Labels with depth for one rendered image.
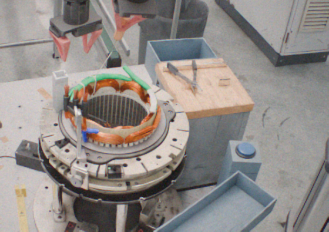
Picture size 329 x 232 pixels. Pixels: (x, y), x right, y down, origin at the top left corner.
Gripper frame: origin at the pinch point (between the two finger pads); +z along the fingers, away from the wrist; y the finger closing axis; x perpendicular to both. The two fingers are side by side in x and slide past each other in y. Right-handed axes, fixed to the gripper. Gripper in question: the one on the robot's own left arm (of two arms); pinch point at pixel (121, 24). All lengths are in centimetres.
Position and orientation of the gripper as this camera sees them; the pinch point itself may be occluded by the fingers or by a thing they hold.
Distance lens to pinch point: 92.3
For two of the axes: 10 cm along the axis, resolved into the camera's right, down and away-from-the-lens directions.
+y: 1.9, 8.6, -4.7
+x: 9.3, 0.0, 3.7
